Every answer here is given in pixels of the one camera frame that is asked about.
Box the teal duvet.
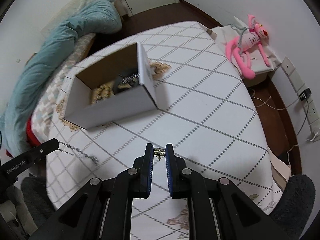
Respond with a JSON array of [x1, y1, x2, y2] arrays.
[[1, 0, 122, 157]]

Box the pink panther plush toy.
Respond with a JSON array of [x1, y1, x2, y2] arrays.
[[225, 14, 270, 80]]

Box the small gold earring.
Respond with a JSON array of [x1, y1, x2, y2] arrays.
[[153, 148, 166, 161]]

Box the grey white patterned pillow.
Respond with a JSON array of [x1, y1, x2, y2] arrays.
[[31, 33, 95, 143]]

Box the black fitness band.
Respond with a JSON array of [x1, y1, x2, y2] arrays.
[[112, 69, 139, 95]]

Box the white patterned tablecloth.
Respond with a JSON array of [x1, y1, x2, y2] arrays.
[[46, 21, 279, 240]]

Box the beige cable on floor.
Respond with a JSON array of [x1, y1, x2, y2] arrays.
[[251, 89, 299, 111]]

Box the black charger plug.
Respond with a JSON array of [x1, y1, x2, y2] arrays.
[[298, 88, 311, 101]]

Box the white power strip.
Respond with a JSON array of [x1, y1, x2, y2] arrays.
[[281, 56, 319, 141]]

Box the red blanket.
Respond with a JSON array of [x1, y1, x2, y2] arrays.
[[2, 115, 41, 158]]

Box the white cardboard box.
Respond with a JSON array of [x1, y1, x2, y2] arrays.
[[63, 42, 157, 129]]

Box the wooden bead bracelet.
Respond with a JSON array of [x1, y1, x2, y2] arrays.
[[89, 81, 117, 105]]

